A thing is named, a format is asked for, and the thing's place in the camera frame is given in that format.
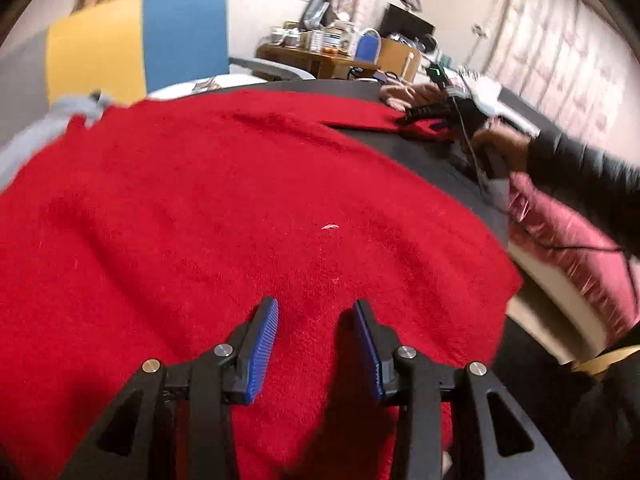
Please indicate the red knitted sweater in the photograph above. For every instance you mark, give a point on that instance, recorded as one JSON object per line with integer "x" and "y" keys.
{"x": 200, "y": 210}

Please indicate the black monitor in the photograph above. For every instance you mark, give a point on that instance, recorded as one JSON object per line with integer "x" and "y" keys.
{"x": 407, "y": 20}

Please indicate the tilted dark screen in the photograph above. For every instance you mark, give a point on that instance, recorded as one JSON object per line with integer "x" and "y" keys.
{"x": 315, "y": 7}

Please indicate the white box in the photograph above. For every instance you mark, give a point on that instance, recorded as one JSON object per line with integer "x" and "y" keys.
{"x": 485, "y": 92}

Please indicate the person's right forearm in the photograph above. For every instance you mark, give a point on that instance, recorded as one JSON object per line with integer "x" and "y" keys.
{"x": 585, "y": 165}

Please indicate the blue bag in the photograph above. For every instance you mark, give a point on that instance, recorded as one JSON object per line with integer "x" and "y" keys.
{"x": 385, "y": 77}

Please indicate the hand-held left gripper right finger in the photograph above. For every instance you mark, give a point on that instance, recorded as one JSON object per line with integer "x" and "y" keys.
{"x": 370, "y": 355}

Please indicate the wooden desk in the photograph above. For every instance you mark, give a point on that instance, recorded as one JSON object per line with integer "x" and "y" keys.
{"x": 320, "y": 62}

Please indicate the wooden cabinet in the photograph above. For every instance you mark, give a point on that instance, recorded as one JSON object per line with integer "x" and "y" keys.
{"x": 397, "y": 57}

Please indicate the wooden stool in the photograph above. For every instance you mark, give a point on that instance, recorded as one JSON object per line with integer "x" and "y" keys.
{"x": 607, "y": 357}

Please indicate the light blue cloth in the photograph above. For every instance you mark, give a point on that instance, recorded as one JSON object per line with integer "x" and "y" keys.
{"x": 30, "y": 140}

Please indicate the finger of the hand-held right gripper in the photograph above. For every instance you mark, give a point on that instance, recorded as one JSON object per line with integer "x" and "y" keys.
{"x": 420, "y": 112}

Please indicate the cluster of cups and jars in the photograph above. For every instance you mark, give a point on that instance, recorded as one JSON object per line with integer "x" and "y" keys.
{"x": 315, "y": 37}

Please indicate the floral white curtain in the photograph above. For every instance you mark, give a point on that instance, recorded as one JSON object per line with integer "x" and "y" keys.
{"x": 560, "y": 50}

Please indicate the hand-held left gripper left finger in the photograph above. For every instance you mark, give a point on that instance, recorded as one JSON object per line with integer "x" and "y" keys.
{"x": 260, "y": 345}

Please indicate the pink fluffy garment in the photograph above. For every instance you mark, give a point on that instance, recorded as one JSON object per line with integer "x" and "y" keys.
{"x": 415, "y": 92}

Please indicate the small blue chair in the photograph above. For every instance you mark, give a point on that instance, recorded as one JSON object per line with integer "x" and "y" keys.
{"x": 367, "y": 45}

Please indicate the beige mattress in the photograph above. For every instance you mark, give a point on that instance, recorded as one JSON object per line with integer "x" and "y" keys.
{"x": 555, "y": 305}

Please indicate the person's right hand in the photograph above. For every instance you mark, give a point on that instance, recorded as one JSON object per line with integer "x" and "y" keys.
{"x": 502, "y": 142}

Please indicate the yellow blue grey armchair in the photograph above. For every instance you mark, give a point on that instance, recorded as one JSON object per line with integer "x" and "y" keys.
{"x": 175, "y": 35}

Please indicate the maroon quilted jacket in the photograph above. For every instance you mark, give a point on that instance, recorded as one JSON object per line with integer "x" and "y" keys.
{"x": 575, "y": 230}

